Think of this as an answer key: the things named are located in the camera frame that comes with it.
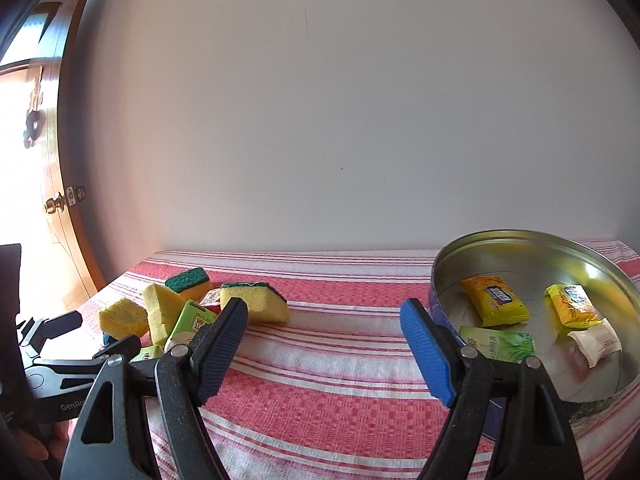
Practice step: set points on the cream snack bar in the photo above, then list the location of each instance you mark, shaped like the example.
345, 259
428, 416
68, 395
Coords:
596, 342

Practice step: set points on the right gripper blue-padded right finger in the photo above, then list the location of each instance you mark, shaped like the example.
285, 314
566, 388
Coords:
535, 440

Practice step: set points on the green yellow sponge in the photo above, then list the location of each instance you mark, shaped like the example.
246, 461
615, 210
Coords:
192, 284
264, 303

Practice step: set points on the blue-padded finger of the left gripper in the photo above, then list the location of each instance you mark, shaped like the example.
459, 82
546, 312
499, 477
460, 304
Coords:
127, 347

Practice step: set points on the blue round cookie tin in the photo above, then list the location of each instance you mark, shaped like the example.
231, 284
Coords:
605, 398

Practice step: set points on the brass door knob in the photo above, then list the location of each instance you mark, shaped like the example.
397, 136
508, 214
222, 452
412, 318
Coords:
71, 197

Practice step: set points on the small yellow cracker pack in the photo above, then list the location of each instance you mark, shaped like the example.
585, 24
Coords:
573, 306

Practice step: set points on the green white tissue pack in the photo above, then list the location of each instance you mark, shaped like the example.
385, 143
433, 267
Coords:
191, 319

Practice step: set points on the light green tissue pack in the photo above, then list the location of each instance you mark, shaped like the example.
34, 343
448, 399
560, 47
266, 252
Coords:
149, 353

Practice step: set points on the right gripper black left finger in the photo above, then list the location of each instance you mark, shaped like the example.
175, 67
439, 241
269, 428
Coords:
112, 437

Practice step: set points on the red foil snack packet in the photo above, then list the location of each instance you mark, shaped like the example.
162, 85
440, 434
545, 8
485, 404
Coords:
211, 301

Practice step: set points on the plain yellow sponge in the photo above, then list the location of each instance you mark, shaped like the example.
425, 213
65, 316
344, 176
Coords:
163, 307

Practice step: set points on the person's hand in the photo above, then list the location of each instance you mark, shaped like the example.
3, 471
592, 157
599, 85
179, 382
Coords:
36, 450

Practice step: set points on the wooden door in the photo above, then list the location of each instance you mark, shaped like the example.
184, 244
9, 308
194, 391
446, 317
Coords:
56, 273

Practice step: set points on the dark door ornament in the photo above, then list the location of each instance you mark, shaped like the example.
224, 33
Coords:
34, 124

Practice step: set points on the green tissue pack large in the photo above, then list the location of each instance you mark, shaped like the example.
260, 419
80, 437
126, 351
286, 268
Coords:
500, 345

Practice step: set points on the large yellow cracker pack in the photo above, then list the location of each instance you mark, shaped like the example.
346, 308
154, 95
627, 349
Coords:
494, 301

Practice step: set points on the yellow speckled sponge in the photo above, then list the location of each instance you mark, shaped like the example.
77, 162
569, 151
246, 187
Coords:
123, 318

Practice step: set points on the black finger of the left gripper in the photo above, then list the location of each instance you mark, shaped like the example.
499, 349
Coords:
33, 335

